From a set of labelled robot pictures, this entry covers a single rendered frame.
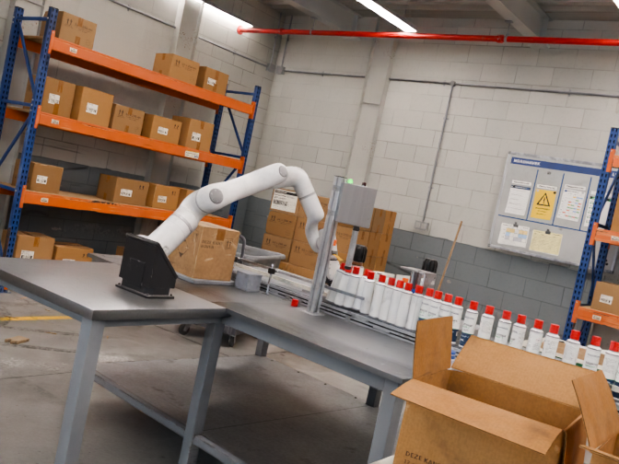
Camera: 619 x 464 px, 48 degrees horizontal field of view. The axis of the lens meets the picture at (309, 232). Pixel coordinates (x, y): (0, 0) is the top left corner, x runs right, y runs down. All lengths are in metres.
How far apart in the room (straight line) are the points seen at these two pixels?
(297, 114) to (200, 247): 5.94
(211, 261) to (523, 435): 2.42
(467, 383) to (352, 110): 7.19
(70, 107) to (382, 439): 4.98
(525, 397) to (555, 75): 6.24
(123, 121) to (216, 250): 3.71
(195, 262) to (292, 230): 3.70
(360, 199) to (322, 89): 5.97
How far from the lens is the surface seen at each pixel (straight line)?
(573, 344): 2.86
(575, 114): 7.69
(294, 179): 3.45
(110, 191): 7.25
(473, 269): 7.82
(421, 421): 1.64
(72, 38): 6.76
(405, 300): 3.19
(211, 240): 3.59
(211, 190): 3.11
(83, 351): 2.67
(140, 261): 2.99
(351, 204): 3.28
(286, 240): 7.22
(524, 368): 1.88
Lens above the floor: 1.38
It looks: 3 degrees down
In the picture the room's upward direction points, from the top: 12 degrees clockwise
